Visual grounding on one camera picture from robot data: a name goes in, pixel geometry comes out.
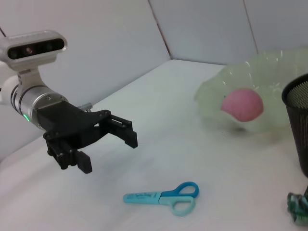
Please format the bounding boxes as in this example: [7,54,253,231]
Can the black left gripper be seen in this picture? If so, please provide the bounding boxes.
[36,100,139,175]

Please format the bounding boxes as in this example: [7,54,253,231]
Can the pink peach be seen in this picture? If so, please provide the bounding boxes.
[220,88,264,123]

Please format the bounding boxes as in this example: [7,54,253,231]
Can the green plastic wrapper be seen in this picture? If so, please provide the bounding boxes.
[287,185,308,226]

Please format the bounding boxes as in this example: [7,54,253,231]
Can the blue teal scissors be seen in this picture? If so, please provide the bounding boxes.
[123,181,200,217]

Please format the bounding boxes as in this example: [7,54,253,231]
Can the translucent green fruit plate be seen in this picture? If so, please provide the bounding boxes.
[193,45,308,135]

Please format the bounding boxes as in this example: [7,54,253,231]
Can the black mesh pen holder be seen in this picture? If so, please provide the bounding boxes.
[281,73,308,179]

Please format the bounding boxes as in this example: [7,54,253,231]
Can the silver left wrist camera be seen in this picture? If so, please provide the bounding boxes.
[0,30,68,87]

